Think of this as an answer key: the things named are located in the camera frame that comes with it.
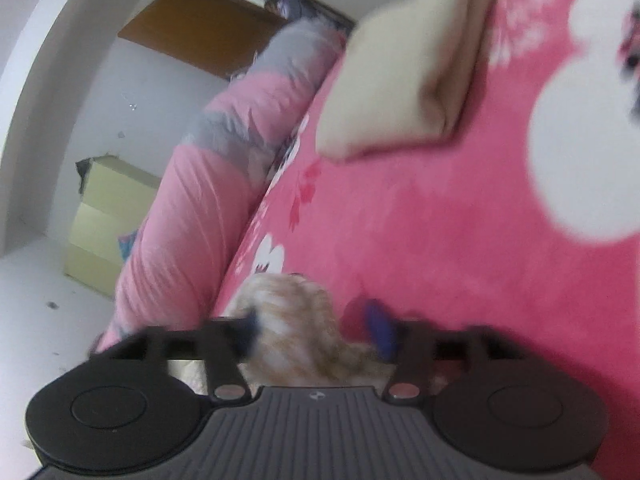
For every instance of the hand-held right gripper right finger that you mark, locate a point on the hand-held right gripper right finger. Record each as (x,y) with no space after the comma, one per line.
(380,329)

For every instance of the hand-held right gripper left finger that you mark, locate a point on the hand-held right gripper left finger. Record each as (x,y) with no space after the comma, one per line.
(248,332)

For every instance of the beige checkered knit cardigan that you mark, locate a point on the beige checkered knit cardigan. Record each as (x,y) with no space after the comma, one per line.
(295,320)

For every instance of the pink floral blanket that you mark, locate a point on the pink floral blanket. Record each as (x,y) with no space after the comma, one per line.
(450,260)

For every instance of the pink grey rolled quilt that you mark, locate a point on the pink grey rolled quilt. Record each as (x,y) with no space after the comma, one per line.
(200,200)

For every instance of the pale yellow cabinet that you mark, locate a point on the pale yellow cabinet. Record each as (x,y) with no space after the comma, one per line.
(107,220)

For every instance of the black bag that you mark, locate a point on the black bag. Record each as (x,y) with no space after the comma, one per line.
(83,175)

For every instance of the folded beige garment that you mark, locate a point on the folded beige garment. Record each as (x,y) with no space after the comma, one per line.
(400,75)

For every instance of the brown wooden door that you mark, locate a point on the brown wooden door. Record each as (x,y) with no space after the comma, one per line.
(200,30)

